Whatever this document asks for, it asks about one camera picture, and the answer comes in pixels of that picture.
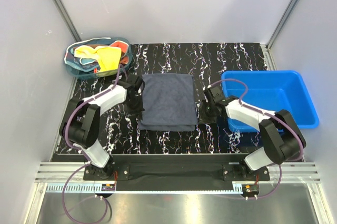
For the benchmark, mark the dark blue towel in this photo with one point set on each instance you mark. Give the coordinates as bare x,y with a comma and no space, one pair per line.
168,101

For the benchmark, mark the slotted cable duct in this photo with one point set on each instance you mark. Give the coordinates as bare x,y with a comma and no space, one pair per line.
225,188

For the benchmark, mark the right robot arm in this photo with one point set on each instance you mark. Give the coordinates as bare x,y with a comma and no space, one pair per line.
281,136

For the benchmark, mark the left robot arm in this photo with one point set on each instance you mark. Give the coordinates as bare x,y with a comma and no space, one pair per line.
80,125

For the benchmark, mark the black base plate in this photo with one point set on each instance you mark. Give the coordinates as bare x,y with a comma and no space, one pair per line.
177,158

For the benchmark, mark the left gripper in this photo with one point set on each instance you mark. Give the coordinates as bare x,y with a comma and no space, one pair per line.
137,113

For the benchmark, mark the orange towel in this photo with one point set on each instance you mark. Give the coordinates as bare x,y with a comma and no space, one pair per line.
124,49

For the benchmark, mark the aluminium frame rail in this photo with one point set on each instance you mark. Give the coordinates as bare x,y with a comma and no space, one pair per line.
288,172

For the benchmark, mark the yellow towel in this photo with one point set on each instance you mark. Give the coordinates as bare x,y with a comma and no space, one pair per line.
107,57

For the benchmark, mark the blue plastic bin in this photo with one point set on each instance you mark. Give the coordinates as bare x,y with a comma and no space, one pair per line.
275,91

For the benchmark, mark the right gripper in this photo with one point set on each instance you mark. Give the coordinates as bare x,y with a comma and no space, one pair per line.
203,117

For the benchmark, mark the black marbled table mat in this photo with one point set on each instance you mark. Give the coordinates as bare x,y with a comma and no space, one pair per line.
206,62

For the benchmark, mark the teal mesh laundry basket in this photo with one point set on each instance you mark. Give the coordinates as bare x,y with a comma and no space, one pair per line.
85,69

